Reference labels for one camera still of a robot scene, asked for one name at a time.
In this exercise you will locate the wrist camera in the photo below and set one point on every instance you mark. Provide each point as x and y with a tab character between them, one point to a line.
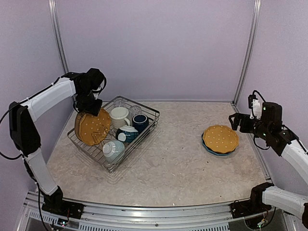
255	106
96	92

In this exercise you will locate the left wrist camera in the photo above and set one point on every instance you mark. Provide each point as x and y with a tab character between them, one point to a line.
96	92

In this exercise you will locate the dark blue mug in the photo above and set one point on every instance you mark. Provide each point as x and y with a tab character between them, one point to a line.
140	122

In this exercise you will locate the navy white bowl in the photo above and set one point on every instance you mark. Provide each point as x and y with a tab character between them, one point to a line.
126	134

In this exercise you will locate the aluminium front rail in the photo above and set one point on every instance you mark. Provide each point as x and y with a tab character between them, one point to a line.
104	217

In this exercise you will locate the clear glass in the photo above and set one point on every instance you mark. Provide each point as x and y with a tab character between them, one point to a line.
134	110
119	102

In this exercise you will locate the yellow dotted plate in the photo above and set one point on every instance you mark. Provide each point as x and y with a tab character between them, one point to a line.
220	139
94	129

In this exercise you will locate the clear glass back right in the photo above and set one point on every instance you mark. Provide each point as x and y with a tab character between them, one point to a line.
134	110

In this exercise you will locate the right aluminium frame post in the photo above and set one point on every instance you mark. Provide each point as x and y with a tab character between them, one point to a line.
249	50

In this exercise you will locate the white ceramic mug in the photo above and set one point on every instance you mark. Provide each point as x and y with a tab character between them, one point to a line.
119	117

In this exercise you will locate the aluminium frame post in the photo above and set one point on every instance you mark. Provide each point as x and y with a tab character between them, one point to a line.
249	50
57	35

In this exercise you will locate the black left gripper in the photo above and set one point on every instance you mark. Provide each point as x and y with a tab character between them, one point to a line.
95	111

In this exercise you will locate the cream bird pattern plate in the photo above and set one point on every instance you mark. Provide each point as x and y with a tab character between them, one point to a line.
77	125

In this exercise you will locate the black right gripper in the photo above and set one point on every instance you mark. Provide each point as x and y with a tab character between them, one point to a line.
238	117

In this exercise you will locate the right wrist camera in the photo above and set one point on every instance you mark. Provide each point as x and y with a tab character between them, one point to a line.
255	106

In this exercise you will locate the left aluminium frame post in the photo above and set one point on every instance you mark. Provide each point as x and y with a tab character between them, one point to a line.
57	35

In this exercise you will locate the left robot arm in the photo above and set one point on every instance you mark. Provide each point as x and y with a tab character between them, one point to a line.
84	88

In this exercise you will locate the clear glass back left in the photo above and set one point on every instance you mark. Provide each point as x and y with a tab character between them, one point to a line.
119	102

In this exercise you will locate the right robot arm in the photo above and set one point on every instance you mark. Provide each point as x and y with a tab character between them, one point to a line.
285	144

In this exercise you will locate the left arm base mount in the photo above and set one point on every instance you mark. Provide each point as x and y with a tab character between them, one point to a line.
55	204

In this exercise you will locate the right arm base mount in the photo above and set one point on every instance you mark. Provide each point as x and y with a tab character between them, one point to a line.
253	205

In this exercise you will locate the blue dotted plate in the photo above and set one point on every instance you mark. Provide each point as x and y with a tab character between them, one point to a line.
212	152

